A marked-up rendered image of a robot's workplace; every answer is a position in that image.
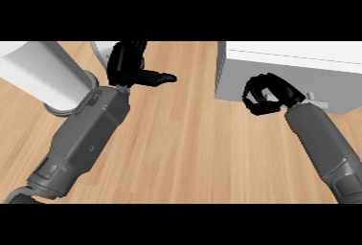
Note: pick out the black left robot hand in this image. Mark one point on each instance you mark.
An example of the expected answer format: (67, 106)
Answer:
(126, 67)

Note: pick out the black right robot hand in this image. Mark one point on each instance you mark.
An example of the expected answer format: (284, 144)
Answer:
(274, 92)

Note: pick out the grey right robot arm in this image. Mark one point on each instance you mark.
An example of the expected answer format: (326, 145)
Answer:
(326, 143)

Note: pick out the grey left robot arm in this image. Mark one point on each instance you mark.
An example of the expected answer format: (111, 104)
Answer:
(89, 127)

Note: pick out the white drawer cabinet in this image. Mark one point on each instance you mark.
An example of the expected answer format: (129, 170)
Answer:
(295, 52)

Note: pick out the large white cylindrical appliance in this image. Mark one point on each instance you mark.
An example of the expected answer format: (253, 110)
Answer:
(40, 73)

